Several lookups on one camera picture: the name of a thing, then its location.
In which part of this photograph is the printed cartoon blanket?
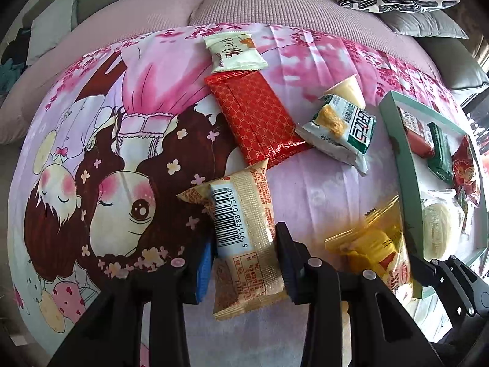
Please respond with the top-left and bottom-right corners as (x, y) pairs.
(8, 23), (489, 367)

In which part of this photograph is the red patterned snack packet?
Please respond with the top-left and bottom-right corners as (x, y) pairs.
(204, 71), (312, 171)

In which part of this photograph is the yellow zip bag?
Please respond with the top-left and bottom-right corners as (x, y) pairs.
(325, 195), (415, 302)

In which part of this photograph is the cream packet with orange print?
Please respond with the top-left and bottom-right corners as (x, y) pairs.
(202, 31), (267, 74)

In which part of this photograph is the white green snack packet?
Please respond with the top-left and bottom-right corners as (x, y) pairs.
(454, 189), (476, 235)
(295, 94), (377, 176)

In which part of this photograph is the red packet with white label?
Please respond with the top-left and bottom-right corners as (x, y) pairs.
(397, 106), (436, 158)

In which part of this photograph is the pink seat cushion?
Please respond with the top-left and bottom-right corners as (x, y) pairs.
(189, 0), (451, 85)
(0, 0), (218, 146)

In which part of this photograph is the pale jelly cup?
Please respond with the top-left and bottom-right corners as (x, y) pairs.
(320, 74), (365, 109)

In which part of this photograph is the pale white pillow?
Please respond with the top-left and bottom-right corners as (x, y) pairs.
(26, 0), (79, 65)

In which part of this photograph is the grey pillow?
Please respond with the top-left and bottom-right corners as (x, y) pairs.
(378, 8), (470, 39)

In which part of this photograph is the beige barcode snack packet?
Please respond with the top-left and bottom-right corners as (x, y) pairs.
(176, 158), (289, 321)

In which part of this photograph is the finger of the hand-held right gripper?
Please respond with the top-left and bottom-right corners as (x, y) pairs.
(410, 254), (489, 318)

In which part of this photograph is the green cardboard box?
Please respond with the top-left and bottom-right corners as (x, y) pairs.
(379, 91), (489, 301)

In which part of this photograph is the round bun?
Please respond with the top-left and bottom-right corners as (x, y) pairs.
(420, 189), (474, 261)

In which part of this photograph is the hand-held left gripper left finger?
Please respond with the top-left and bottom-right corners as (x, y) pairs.
(50, 233), (215, 367)

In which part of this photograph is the teal cloth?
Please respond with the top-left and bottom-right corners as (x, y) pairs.
(0, 61), (27, 94)

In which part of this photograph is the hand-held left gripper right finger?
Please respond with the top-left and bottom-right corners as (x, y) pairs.
(275, 222), (444, 367)

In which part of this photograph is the dark green small packet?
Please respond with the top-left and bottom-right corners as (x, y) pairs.
(426, 122), (455, 182)

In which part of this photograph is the dark clothes pile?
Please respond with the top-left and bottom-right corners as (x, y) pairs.
(0, 27), (33, 65)

